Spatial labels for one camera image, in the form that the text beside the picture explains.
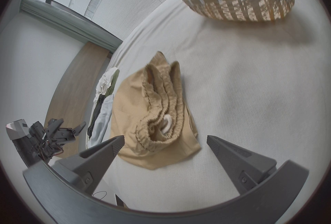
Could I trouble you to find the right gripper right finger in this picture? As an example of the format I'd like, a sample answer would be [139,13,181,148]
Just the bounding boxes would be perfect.
[207,135,278,195]

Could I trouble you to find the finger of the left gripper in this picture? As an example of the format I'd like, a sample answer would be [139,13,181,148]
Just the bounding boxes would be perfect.
[74,121,86,136]

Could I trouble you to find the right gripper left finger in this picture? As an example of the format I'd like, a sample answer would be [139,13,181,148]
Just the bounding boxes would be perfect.
[53,135,126,195]

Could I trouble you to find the tan shorts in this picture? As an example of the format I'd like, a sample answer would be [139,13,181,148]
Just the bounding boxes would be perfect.
[110,51,202,170]

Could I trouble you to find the black garment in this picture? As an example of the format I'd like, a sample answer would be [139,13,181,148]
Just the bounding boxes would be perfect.
[87,94,106,141]

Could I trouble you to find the pale blue garment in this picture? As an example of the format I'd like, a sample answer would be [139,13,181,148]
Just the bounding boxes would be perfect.
[88,95,114,148]

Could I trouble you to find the white garment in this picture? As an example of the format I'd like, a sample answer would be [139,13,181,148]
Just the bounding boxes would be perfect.
[94,67,119,104]

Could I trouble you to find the green garment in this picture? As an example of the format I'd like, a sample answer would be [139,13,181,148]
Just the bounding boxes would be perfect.
[105,69,121,97]

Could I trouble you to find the bed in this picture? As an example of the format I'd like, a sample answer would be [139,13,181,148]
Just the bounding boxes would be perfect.
[44,0,331,214]

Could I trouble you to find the grey-green curtain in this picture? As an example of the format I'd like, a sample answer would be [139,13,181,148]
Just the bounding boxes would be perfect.
[21,0,123,51]

